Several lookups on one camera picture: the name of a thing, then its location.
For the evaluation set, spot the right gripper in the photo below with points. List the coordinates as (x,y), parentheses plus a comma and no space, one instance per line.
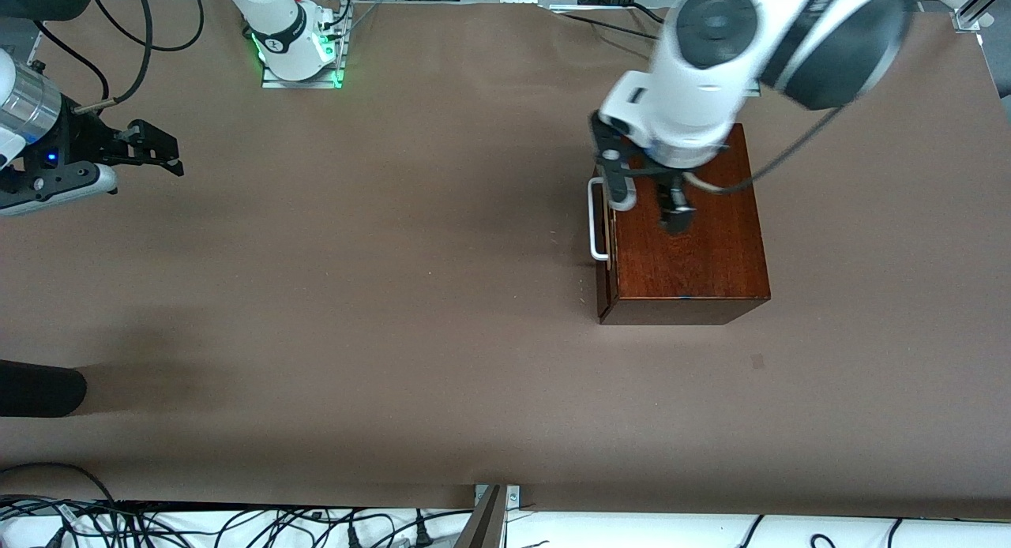
(81,140)

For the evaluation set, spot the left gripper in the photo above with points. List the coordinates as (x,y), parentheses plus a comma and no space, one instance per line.
(674,191)

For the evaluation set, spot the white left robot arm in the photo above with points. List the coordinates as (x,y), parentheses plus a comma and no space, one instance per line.
(837,50)

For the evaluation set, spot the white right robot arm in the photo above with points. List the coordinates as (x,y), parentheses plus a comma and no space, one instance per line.
(276,19)

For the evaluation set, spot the dark wooden drawer cabinet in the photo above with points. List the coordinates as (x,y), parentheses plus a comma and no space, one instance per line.
(711,264)

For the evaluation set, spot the black cylindrical object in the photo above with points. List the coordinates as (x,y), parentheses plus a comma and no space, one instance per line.
(39,388)

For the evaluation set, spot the brown paper table cover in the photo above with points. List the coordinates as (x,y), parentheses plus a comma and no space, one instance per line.
(395,335)

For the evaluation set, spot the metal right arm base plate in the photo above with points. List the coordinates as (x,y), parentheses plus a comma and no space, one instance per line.
(300,82)

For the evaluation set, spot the aluminium frame profile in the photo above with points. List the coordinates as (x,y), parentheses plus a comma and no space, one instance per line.
(973,11)

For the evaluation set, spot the grey metal bracket bar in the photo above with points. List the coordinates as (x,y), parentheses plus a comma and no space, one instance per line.
(486,524)

